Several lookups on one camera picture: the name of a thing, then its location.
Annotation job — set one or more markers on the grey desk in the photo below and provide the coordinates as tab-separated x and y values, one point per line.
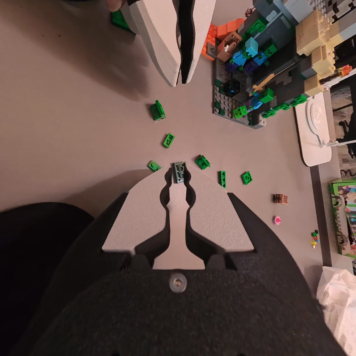
69	125

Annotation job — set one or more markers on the brown toy brick head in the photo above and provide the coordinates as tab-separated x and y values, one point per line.
280	199

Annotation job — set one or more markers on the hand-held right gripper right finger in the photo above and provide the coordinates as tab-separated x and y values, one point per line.
222	222

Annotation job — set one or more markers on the person's left hand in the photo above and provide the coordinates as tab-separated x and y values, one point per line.
115	5

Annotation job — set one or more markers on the black office chair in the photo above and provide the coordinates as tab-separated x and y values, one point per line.
351	126

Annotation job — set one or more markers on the green bracket brick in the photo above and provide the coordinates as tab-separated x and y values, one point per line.
157	111

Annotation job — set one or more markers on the pink flower brick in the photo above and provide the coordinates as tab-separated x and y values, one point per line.
277	220

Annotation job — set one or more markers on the green square tile brick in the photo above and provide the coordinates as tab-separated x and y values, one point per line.
246	178

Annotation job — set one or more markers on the toy brick model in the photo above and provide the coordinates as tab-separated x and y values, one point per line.
225	103

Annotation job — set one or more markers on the green brick cactus block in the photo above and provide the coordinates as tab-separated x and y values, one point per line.
180	172

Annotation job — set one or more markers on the white book stand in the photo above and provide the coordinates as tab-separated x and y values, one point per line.
314	150

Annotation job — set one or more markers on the small green brick plate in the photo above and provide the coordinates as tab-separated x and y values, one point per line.
202	162

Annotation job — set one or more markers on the small green brick piece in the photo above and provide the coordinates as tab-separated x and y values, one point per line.
153	166

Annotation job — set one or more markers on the cluster of small loose bricks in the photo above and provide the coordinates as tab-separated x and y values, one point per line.
314	234

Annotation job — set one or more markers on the green toy set box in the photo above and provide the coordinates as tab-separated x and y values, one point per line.
342	222

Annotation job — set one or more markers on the white paper bag pile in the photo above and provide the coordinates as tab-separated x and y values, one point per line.
339	300

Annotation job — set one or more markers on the black chair armrest pad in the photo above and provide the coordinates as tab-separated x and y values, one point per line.
33	250

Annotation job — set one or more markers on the green narrow plate brick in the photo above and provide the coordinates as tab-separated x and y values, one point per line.
222	179
168	140

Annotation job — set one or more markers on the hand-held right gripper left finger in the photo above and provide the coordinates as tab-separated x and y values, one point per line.
133	219

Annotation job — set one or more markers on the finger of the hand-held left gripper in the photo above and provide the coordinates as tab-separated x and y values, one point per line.
203	27
158	33

